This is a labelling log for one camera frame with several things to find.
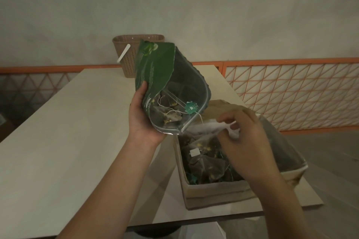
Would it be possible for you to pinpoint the person's left forearm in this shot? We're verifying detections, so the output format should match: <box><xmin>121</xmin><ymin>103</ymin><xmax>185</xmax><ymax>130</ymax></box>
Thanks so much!
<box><xmin>56</xmin><ymin>135</ymin><xmax>163</xmax><ymax>239</ymax></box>

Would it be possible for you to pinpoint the person's right hand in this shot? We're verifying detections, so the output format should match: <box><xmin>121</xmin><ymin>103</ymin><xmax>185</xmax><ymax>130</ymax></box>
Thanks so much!
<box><xmin>216</xmin><ymin>108</ymin><xmax>281</xmax><ymax>185</ymax></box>

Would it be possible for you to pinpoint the orange mesh fence panel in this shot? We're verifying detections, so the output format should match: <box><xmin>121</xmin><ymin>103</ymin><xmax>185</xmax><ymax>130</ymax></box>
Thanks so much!
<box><xmin>0</xmin><ymin>61</ymin><xmax>224</xmax><ymax>129</ymax></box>
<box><xmin>221</xmin><ymin>57</ymin><xmax>359</xmax><ymax>135</ymax></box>

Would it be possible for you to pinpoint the person's left hand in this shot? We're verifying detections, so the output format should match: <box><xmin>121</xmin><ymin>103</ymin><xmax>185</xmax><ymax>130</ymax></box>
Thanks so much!
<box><xmin>128</xmin><ymin>80</ymin><xmax>169</xmax><ymax>147</ymax></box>

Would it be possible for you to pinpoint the brown plastic basket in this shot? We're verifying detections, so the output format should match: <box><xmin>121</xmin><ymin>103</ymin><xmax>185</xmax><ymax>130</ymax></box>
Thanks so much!
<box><xmin>112</xmin><ymin>34</ymin><xmax>165</xmax><ymax>78</ymax></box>

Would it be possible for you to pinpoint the green tag pyramid tea bag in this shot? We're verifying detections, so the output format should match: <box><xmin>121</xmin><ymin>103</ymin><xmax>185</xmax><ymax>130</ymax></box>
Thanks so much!
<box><xmin>184</xmin><ymin>101</ymin><xmax>240</xmax><ymax>139</ymax></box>

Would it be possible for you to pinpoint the black table base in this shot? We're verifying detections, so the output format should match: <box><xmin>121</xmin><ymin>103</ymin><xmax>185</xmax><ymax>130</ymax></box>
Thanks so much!
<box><xmin>132</xmin><ymin>226</ymin><xmax>181</xmax><ymax>239</ymax></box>

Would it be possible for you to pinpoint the green foil pouch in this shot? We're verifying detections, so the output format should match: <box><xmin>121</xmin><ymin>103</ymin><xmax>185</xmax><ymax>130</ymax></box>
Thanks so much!
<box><xmin>135</xmin><ymin>39</ymin><xmax>210</xmax><ymax>135</ymax></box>

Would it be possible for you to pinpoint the beige paper box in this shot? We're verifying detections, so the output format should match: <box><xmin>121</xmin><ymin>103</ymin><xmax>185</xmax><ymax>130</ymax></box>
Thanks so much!
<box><xmin>173</xmin><ymin>99</ymin><xmax>309</xmax><ymax>211</ymax></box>

